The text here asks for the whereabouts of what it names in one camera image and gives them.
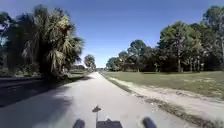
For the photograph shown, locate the grass field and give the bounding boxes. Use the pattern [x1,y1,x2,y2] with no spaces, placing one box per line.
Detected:
[99,70,224,128]

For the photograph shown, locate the row of green trees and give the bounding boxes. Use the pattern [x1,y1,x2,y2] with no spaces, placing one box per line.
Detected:
[105,4,224,74]

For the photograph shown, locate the grey paved path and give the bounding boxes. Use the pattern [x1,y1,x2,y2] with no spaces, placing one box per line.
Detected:
[0,71,201,128]

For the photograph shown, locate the row of palm trees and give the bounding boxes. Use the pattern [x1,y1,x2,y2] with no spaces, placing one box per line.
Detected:
[0,3,98,81]

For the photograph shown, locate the pale sandy strip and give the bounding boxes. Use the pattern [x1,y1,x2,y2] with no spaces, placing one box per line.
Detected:
[107,76,224,125]

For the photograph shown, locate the grass verge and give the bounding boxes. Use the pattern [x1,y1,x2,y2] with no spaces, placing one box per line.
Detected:
[0,71,93,108]

